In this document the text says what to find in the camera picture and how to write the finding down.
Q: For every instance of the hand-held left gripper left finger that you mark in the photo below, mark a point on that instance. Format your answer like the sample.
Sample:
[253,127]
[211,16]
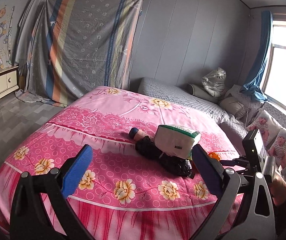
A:
[78,170]

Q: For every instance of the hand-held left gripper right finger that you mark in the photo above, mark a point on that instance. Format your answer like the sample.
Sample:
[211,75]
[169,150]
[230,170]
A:
[205,172]

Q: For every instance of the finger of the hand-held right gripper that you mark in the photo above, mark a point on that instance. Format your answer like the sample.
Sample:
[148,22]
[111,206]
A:
[245,172]
[235,163]

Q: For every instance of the small orange plastic item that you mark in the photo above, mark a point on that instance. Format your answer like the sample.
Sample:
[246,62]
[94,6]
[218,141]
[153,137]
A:
[214,156]

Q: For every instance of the white soft tissue pack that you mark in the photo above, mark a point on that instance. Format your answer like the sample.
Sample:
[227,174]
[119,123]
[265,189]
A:
[172,140]

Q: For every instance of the person's right hand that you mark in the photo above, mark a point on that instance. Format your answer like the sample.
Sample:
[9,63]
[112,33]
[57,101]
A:
[280,190]

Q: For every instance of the baby print pillow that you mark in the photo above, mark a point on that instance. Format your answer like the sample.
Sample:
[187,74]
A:
[285,147]
[262,125]

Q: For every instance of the black plastic bag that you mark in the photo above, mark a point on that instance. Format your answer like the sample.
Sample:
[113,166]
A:
[172,166]

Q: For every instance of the grey cushion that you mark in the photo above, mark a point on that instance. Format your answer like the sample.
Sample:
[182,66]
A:
[232,106]

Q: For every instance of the pink floral blanket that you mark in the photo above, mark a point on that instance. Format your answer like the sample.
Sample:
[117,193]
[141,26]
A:
[95,120]

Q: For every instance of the beige bottle dark cap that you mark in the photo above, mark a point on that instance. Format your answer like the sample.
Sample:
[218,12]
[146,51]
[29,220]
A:
[136,133]

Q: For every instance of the plush tiger in plastic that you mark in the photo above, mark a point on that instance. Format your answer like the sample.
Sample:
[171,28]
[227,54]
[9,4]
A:
[214,82]

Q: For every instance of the grey bolster pillow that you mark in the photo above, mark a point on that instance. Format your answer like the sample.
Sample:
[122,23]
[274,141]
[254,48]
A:
[200,92]

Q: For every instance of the window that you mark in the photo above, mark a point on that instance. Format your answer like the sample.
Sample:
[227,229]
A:
[285,75]

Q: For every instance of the grey quilted sofa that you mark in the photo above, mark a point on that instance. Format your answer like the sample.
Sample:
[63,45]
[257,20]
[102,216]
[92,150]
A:
[182,96]

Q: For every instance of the blue curtain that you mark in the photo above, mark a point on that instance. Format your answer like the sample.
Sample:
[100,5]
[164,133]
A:
[260,62]

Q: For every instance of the white tv cabinet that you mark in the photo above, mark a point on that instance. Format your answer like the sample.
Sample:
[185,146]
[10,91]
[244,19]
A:
[6,80]

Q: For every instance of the striped grey cloth cover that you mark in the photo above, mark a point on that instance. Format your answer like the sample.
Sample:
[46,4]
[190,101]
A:
[88,42]

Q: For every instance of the white cloth cover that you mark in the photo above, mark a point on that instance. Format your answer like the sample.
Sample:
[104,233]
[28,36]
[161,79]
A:
[26,30]

